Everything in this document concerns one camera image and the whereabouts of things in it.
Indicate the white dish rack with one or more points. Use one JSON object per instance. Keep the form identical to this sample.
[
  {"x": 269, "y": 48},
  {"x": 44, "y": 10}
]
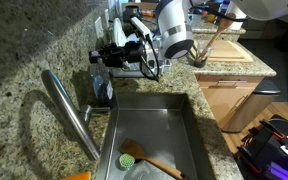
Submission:
[{"x": 165, "y": 68}]

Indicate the black container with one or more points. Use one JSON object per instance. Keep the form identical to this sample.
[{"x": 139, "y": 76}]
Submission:
[{"x": 132, "y": 11}]

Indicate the clear bottle with dark liquid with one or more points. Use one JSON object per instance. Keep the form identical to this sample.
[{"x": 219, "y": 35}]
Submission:
[{"x": 102, "y": 85}]

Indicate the black orange clamp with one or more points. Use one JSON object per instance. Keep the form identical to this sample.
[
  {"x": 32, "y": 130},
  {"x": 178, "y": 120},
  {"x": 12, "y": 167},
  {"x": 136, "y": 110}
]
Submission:
[{"x": 272, "y": 131}]

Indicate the white plate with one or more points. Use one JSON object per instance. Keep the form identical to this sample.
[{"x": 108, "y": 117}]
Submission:
[{"x": 118, "y": 33}]

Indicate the clear glass utensil jar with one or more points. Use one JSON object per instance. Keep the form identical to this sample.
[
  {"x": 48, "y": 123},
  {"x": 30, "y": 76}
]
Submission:
[{"x": 201, "y": 60}]

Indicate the wooden spoon in jar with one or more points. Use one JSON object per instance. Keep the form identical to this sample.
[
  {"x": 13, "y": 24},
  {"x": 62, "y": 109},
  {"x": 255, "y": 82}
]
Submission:
[{"x": 217, "y": 31}]

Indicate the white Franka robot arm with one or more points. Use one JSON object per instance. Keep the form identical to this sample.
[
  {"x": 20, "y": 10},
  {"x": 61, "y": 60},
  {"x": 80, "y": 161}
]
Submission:
[{"x": 174, "y": 26}]

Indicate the stainless steel sink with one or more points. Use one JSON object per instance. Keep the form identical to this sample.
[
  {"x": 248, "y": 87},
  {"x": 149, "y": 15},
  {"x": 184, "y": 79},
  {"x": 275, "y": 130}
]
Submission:
[{"x": 150, "y": 133}]

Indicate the light wood drawer cabinet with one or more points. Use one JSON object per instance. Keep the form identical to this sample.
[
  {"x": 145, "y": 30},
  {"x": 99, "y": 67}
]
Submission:
[{"x": 217, "y": 100}]

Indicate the large wooden cutting board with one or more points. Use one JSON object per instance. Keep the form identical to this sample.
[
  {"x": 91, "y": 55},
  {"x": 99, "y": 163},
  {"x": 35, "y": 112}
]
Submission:
[{"x": 240, "y": 60}]

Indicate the curved steel faucet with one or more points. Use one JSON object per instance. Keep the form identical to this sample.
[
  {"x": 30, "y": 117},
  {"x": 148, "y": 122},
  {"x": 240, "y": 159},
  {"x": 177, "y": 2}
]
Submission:
[{"x": 70, "y": 116}]

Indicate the black robot cart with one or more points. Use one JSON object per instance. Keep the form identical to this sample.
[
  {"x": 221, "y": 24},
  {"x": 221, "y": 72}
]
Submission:
[{"x": 274, "y": 146}]

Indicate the white wall outlet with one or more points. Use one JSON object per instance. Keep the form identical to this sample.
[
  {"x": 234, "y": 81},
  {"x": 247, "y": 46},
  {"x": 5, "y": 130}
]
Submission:
[{"x": 98, "y": 27}]

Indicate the wooden spatula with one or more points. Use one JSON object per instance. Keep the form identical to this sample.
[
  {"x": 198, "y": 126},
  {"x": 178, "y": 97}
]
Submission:
[{"x": 134, "y": 150}]

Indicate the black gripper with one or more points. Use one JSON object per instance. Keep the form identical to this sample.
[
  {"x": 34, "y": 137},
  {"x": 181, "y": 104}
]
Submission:
[{"x": 124, "y": 53}]

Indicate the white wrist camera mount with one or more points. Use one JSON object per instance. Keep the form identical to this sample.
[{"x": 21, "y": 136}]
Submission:
[{"x": 147, "y": 33}]

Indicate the green round scrubber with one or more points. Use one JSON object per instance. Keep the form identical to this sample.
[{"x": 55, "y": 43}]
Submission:
[{"x": 126, "y": 161}]

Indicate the stainless steel trash can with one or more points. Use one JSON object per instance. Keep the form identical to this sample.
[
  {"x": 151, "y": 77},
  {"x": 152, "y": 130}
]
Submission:
[{"x": 250, "y": 106}]

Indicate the small wooden cutting board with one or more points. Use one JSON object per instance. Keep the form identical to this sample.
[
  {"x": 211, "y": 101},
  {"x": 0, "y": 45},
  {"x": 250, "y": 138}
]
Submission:
[{"x": 230, "y": 50}]

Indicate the wooden tray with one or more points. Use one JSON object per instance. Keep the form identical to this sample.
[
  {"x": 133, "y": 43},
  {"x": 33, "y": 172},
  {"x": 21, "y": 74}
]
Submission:
[{"x": 147, "y": 6}]

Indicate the orange sponge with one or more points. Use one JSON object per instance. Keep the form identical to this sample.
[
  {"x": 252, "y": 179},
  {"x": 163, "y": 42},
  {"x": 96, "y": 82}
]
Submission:
[{"x": 79, "y": 176}]

